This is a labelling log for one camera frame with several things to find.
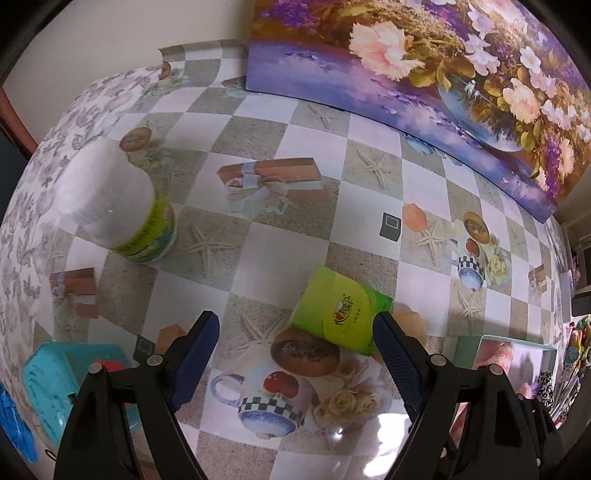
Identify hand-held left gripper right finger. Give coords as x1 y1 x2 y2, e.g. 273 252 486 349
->
372 311 541 480

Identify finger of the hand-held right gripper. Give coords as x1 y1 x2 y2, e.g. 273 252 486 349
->
519 397 566 480

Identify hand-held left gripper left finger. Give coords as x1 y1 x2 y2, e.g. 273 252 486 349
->
53 310 221 480

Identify white box with teal rim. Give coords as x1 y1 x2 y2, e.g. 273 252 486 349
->
452 335 557 444

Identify green tissue pack fruit logo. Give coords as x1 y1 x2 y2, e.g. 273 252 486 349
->
290 264 394 356

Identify pink and white fluffy towel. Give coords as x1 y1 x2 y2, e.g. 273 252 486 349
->
475 339 520 374

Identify beige oval sponge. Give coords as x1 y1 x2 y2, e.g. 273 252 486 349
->
392 310 428 347

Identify colourful clutter pile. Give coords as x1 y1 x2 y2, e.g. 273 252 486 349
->
556 314 591 425

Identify teal plastic box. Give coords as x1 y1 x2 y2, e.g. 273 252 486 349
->
23 342 144 455

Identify white bottle with green label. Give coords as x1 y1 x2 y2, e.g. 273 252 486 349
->
54 140 178 265

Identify blue face mask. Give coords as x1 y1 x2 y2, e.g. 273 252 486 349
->
0 381 40 462

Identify grey floral cloth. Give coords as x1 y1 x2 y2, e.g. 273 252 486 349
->
0 67 162 384

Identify checked printed tablecloth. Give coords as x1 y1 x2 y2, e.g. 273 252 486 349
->
28 39 573 480

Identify flower painting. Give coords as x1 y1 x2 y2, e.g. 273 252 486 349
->
245 0 591 225

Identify dark cabinet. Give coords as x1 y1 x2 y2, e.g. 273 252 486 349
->
0 88 38 195

